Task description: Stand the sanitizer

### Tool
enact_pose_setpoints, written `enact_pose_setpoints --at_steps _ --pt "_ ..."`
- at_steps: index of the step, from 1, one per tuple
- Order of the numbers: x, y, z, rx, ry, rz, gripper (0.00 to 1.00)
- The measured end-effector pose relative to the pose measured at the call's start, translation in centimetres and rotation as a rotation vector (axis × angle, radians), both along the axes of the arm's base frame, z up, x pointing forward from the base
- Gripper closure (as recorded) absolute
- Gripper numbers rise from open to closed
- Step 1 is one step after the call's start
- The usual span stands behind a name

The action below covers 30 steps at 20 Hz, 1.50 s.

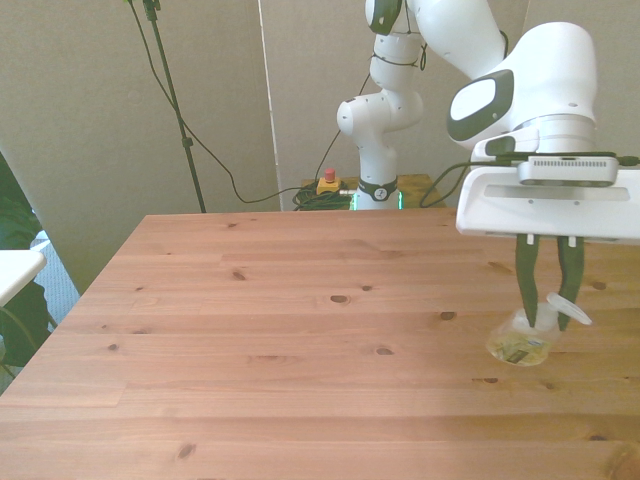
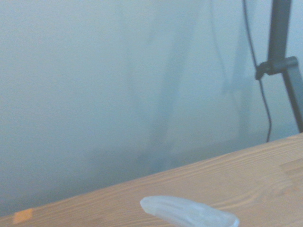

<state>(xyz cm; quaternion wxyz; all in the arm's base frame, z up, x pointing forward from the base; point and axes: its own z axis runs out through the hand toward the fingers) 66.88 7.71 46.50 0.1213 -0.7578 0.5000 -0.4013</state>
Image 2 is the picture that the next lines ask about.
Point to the small orange tape piece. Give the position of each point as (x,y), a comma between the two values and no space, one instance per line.
(23,215)

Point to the black camera tripod stand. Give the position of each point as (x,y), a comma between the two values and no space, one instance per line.
(279,35)

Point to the clear sanitizer pump bottle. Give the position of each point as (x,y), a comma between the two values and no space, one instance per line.
(184,212)

